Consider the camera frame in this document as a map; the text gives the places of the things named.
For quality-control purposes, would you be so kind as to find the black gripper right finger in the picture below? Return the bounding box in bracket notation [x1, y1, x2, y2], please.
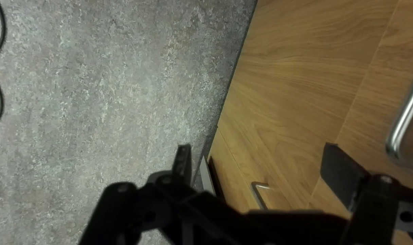
[319, 141, 371, 212]

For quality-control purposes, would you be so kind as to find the silver metal drawer handle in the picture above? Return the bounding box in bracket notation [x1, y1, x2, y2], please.
[250, 180, 272, 211]
[384, 67, 413, 161]

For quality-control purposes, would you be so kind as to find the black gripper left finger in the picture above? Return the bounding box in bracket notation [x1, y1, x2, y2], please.
[171, 143, 193, 181]

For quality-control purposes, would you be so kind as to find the white drawer with wooden front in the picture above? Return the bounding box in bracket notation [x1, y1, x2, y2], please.
[307, 0, 413, 245]

